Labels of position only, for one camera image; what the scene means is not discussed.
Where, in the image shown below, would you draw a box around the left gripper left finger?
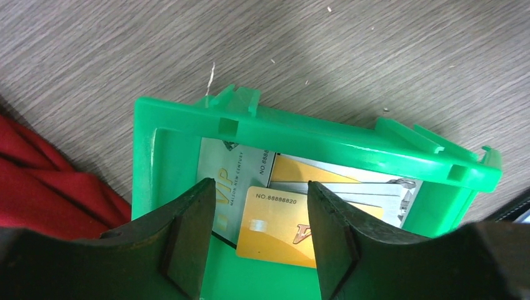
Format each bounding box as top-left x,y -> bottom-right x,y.
99,178 -> 216,299

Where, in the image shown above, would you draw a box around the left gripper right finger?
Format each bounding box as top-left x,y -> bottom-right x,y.
307,181 -> 427,299

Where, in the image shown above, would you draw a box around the green plastic bin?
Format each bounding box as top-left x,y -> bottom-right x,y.
132,85 -> 502,299

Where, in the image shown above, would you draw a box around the black card holder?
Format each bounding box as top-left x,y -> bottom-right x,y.
484,193 -> 529,224

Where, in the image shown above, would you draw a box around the gold chip credit card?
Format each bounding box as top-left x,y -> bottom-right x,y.
236,186 -> 385,269

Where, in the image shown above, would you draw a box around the cards in green bin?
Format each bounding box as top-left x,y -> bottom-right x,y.
269,154 -> 423,227

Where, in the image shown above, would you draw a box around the white VIP card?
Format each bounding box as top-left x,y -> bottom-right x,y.
196,137 -> 276,245

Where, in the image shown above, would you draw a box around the red cloth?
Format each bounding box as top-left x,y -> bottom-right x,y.
1,116 -> 131,240

